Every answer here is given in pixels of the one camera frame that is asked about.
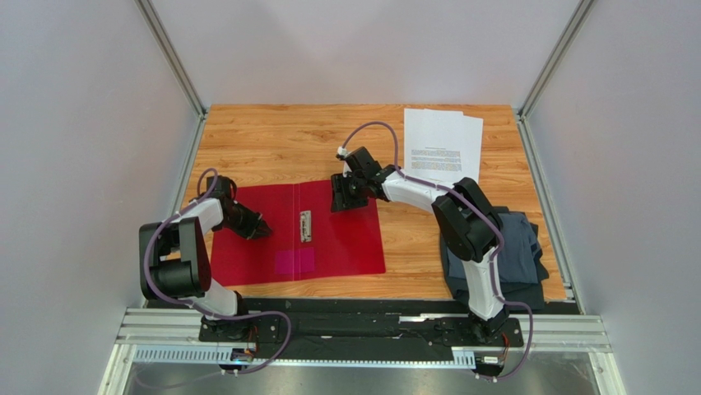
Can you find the dark blue folded cloth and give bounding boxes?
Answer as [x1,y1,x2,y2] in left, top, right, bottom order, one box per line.
[439,207,550,311]

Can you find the top white printed paper sheet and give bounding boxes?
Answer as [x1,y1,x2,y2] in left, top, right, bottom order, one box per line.
[403,109,464,183]

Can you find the right aluminium corner post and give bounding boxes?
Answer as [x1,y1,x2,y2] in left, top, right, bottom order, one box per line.
[518,0,597,119]

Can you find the red plastic folder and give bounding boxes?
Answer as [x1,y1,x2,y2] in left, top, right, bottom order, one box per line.
[210,180,386,286]

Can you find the left aluminium corner post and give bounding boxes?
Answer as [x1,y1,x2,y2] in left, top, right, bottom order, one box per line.
[135,0,207,119]

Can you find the metal folder clip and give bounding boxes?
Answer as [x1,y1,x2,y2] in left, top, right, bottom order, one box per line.
[299,211,312,243]

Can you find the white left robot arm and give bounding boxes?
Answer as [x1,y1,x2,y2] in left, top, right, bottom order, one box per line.
[138,169,272,319]

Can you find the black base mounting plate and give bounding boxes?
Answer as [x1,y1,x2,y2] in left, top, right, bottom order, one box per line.
[195,298,527,362]

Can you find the lower white paper sheet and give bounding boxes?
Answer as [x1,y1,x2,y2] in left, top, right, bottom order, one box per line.
[424,109,484,182]

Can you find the aluminium corner post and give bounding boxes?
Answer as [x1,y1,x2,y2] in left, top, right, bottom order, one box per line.
[518,0,597,119]
[135,0,207,119]

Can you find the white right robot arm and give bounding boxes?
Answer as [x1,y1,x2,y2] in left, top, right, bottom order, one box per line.
[331,146,508,324]

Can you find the aluminium frame rail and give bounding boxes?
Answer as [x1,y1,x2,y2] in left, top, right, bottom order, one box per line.
[99,298,625,394]

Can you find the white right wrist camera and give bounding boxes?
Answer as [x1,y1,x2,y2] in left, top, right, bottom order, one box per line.
[336,146,349,161]

